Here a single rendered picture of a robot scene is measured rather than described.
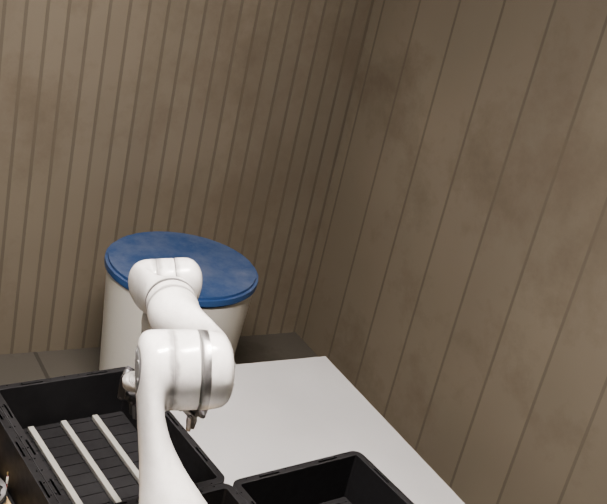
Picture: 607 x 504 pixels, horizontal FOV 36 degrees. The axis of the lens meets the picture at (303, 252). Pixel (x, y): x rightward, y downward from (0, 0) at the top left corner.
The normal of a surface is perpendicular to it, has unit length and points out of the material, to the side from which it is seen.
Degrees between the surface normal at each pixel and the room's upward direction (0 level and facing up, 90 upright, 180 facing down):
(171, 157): 90
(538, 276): 90
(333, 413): 0
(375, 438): 0
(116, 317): 94
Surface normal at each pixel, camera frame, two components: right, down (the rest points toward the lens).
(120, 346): -0.60, 0.26
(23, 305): 0.47, 0.44
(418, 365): -0.85, 0.02
